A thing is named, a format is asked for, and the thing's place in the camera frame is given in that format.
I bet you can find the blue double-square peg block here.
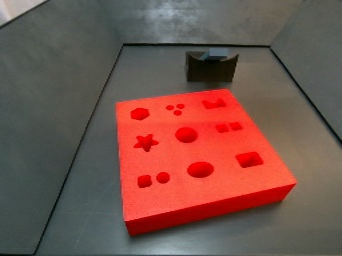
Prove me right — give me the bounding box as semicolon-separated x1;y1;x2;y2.
200;48;228;61

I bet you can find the black curved holder stand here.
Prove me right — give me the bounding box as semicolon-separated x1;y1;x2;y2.
185;51;239;82

